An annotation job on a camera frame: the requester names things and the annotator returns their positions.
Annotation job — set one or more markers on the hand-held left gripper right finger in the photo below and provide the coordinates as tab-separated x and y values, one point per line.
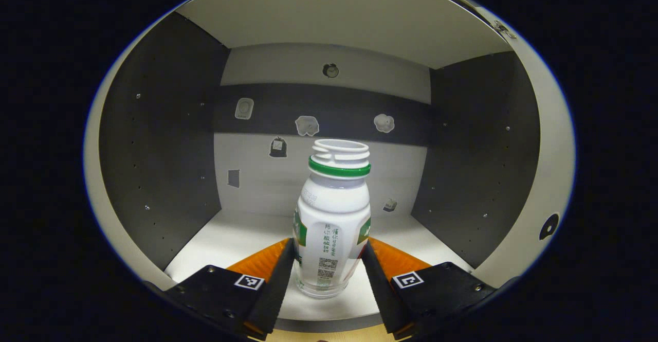
383	295

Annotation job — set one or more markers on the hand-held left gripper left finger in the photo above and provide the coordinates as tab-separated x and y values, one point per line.
272	295

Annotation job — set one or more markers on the white cabinet door with headphone sticker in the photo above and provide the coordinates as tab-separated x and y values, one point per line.
558	177

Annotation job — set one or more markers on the white cabinet shelf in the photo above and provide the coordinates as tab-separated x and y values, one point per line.
334	13
241	239

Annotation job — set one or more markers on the white cabinet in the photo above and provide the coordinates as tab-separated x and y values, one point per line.
169	151

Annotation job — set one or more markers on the metal door hinge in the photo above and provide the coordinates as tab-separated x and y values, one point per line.
504	28

